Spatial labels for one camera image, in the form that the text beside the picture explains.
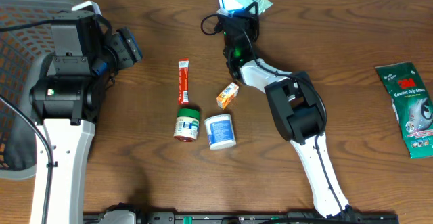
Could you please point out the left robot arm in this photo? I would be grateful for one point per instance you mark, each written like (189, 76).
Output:
(66, 101)

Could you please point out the green 3M gloves package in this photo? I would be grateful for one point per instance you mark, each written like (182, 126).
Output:
(412, 106)

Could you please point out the red box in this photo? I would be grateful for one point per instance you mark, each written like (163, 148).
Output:
(183, 95)

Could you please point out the white barcode scanner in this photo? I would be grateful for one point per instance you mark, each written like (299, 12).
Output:
(229, 7)

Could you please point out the grey plastic shopping basket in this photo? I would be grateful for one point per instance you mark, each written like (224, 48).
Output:
(22, 53)

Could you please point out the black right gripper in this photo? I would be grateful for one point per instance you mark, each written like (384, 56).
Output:
(250, 20)

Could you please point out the black mounting rail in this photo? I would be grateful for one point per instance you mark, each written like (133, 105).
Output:
(128, 217)

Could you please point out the green lid jar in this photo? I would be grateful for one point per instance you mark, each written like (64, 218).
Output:
(187, 125)

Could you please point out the white cotton swab tub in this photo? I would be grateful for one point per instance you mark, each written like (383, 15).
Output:
(220, 132)

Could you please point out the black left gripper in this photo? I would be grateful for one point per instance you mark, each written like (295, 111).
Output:
(128, 47)

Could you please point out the orange Kleenex tissue pack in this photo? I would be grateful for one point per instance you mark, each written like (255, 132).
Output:
(227, 95)

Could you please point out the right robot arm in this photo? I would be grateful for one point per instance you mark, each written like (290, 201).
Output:
(297, 109)

